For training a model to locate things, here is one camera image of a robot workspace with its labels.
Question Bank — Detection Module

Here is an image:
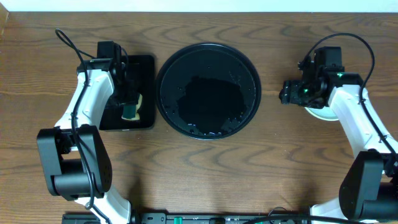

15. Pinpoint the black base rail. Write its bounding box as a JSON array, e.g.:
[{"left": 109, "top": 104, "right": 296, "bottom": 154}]
[{"left": 62, "top": 212, "right": 343, "bottom": 224}]

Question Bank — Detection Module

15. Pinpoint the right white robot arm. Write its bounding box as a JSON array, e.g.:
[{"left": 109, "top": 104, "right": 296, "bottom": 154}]
[{"left": 279, "top": 65, "right": 397, "bottom": 223}]

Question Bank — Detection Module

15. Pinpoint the mint plate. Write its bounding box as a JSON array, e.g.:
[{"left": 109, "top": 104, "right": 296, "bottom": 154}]
[{"left": 305, "top": 106, "right": 338, "bottom": 121}]

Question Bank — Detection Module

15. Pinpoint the green yellow sponge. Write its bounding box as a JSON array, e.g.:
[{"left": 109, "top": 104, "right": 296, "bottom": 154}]
[{"left": 121, "top": 93, "right": 142, "bottom": 121}]

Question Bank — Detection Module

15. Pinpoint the black round tray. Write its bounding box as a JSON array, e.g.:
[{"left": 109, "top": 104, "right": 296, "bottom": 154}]
[{"left": 156, "top": 42, "right": 261, "bottom": 140}]

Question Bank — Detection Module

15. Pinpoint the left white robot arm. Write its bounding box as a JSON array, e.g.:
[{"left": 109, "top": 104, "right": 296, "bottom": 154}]
[{"left": 37, "top": 57, "right": 139, "bottom": 223}]

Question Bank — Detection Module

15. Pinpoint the black rectangular tray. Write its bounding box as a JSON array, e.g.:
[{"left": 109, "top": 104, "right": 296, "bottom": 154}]
[{"left": 99, "top": 55, "right": 155, "bottom": 131}]

